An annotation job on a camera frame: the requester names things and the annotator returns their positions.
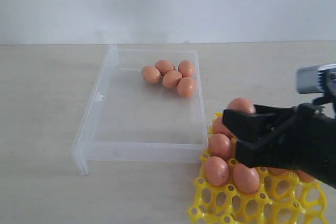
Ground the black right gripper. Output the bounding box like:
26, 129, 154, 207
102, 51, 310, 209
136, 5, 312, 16
222, 103, 335, 188

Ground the yellow plastic egg tray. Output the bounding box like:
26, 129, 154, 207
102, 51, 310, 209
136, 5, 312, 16
186, 111, 329, 224

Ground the clear plastic container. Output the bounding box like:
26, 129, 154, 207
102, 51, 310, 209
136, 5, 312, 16
72, 45, 207, 174

